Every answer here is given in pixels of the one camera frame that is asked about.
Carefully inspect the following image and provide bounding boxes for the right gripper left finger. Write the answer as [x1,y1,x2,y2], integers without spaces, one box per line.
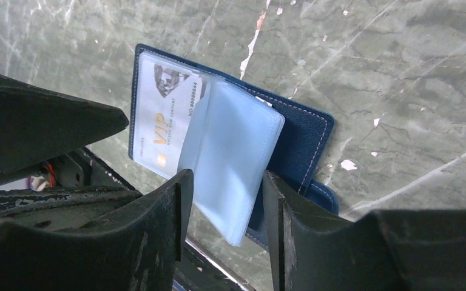
[0,170,194,290]

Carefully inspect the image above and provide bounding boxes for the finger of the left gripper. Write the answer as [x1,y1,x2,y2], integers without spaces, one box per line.
[0,75,129,173]

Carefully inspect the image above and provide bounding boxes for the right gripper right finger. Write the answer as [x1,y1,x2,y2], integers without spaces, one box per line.
[263,171,466,290]

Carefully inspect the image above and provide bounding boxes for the navy blue card holder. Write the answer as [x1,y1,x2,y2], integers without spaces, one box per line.
[132,44,339,247]

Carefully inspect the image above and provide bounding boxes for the silver VIP card in holder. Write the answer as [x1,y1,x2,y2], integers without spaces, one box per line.
[129,52,208,179]

